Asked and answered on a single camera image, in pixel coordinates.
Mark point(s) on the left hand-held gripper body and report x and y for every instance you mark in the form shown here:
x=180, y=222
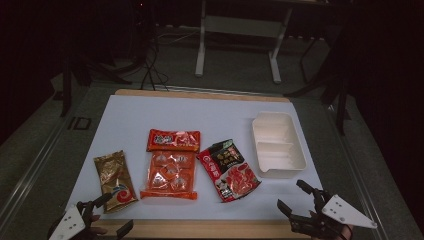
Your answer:
x=68, y=225

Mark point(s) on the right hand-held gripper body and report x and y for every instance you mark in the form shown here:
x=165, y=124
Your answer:
x=343, y=211

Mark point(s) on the gold foil snack packet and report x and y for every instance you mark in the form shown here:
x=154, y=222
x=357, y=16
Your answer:
x=113, y=176

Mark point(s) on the white compartment tray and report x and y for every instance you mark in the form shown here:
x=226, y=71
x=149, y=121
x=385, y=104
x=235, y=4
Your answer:
x=276, y=146

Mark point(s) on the red and black sauce packet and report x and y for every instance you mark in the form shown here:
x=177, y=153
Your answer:
x=230, y=170

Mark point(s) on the person's right hand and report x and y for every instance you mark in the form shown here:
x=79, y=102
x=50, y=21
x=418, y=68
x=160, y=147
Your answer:
x=348, y=233

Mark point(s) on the person's left hand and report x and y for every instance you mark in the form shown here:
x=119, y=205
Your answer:
x=96, y=232

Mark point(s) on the orange clear-window food packet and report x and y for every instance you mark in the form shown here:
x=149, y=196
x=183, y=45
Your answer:
x=170, y=173

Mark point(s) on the white table mat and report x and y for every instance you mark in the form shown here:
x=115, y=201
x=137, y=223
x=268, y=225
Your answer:
x=133, y=116

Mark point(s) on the black metal stand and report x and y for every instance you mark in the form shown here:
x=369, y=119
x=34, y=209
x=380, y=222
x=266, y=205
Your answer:
x=71, y=83
x=336, y=90

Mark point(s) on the black floor bracket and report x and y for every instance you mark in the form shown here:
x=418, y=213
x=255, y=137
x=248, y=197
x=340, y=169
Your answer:
x=80, y=123

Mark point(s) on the white metal stand frame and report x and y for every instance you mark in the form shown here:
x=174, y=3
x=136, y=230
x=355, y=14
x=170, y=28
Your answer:
x=240, y=26

